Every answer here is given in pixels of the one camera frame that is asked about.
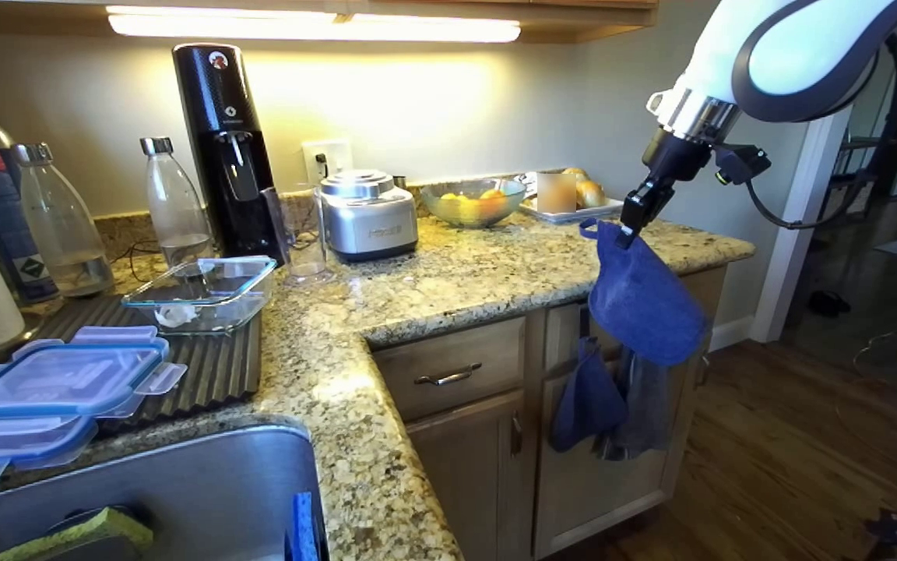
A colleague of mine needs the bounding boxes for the black soda maker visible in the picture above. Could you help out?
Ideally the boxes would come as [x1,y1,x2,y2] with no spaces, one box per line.
[173,44,287,264]

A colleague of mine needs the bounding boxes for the dark blue hanging potholder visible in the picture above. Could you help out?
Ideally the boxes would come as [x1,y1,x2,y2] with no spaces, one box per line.
[547,337,626,453]

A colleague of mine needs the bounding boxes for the glass fruit bowl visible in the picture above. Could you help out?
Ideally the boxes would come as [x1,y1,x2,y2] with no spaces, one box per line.
[424,179,523,229]

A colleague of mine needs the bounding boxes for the wooden lower cabinet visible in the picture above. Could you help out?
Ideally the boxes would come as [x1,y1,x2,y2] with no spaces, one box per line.
[407,394,530,561]

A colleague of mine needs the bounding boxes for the under-cabinet light bar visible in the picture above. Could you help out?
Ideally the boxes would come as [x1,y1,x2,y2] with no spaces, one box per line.
[107,7,519,44]

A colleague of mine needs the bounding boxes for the green sponge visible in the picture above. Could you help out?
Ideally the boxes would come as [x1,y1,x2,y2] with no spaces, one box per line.
[0,508,156,561]

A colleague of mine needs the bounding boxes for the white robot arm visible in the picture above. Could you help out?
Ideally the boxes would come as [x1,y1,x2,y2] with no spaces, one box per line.
[621,0,897,237]

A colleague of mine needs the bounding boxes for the white plate of bread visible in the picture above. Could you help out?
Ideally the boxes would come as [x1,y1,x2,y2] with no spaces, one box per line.
[519,168,624,225]

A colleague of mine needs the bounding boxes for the grey hanging towel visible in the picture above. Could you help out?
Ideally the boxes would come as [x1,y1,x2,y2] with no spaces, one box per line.
[596,353,677,463]

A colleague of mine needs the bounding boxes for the clear bottle left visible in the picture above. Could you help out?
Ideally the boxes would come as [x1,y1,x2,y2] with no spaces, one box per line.
[16,143,112,299]

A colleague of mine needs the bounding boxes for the stainless steel sink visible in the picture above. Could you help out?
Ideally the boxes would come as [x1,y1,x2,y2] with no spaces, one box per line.
[0,423,331,561]

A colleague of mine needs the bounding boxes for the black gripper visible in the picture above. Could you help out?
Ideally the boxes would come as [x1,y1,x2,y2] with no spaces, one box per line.
[621,132,709,237]

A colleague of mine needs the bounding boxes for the black drying mat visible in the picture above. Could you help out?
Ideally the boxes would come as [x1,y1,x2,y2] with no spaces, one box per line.
[36,295,263,435]

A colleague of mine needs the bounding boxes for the silver rice cooker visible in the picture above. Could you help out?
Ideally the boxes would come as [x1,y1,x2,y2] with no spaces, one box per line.
[320,168,417,261]

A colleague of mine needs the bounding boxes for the wooden top drawer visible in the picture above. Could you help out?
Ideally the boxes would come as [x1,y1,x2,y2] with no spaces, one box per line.
[373,318,528,422]

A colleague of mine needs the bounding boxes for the blue lid food container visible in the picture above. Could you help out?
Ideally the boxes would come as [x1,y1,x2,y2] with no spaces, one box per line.
[0,327,187,478]

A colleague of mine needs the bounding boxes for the clear glass baking dish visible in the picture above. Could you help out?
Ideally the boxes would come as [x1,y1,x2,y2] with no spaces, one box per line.
[124,256,279,337]

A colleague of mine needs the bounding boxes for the clear plastic bottle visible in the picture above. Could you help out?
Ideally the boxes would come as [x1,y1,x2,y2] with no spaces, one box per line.
[141,139,214,264]

